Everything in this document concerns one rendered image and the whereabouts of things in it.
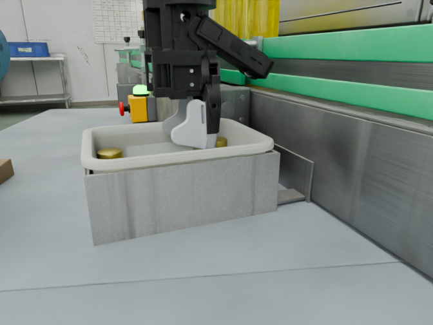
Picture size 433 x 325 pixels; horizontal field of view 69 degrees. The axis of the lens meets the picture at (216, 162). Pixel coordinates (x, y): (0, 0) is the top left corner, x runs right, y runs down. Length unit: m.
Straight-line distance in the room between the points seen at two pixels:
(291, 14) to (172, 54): 0.48
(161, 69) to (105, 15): 6.13
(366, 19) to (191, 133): 0.37
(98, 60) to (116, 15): 0.86
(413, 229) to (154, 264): 0.24
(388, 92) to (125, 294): 0.31
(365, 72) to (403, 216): 0.16
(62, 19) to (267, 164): 6.24
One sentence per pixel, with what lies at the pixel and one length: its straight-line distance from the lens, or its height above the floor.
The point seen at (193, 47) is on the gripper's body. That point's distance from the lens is 0.41.
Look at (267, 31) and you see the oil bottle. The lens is 0.65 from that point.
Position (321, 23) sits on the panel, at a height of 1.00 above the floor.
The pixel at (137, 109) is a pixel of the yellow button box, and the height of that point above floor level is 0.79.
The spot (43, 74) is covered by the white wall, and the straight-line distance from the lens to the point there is 6.55.
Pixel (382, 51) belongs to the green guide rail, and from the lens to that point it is 0.37.
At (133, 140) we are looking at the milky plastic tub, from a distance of 0.49.
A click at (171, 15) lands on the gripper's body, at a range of 0.41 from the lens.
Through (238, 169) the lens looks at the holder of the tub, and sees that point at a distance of 0.37.
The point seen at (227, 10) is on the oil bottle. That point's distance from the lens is 0.76.
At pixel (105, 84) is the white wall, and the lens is 6.52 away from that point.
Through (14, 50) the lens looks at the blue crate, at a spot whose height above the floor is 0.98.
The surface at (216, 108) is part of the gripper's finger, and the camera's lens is 0.39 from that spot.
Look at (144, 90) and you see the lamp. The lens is 0.94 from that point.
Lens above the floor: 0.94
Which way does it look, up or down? 19 degrees down
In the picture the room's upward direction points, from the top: straight up
